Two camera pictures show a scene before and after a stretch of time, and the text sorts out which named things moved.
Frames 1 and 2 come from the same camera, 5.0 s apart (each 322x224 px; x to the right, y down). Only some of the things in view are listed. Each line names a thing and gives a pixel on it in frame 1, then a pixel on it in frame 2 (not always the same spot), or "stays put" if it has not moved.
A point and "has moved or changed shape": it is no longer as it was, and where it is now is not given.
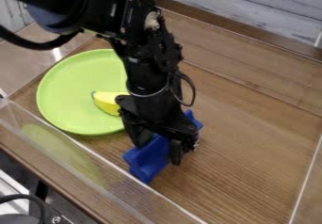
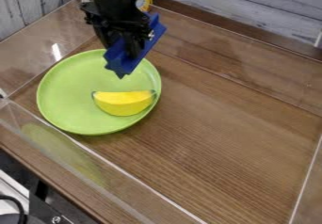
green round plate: (66, 88) stays put
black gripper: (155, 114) -> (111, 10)
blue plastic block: (151, 157) has moved or changed shape
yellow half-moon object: (105, 101) stays put
